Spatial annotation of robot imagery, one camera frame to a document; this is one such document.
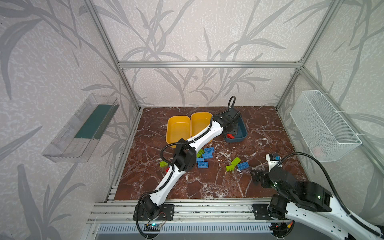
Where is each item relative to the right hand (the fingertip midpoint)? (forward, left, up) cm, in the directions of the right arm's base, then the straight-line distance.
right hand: (256, 167), depth 72 cm
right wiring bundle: (-24, -12, -20) cm, 33 cm away
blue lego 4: (+7, +2, -15) cm, 17 cm away
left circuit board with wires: (-23, +51, -18) cm, 58 cm away
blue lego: (+14, +23, -15) cm, 31 cm away
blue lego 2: (+11, +28, -15) cm, 34 cm away
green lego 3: (+5, +10, -15) cm, 19 cm away
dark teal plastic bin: (+30, -1, -14) cm, 33 cm away
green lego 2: (+10, +6, -16) cm, 20 cm away
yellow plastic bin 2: (+38, +28, -12) cm, 49 cm away
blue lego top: (+18, +21, -15) cm, 32 cm away
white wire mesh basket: (+6, -26, +19) cm, 33 cm away
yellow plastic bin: (+35, +44, -14) cm, 58 cm away
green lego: (+15, +28, -15) cm, 35 cm away
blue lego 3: (+8, +26, -15) cm, 31 cm away
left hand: (+29, +6, -4) cm, 30 cm away
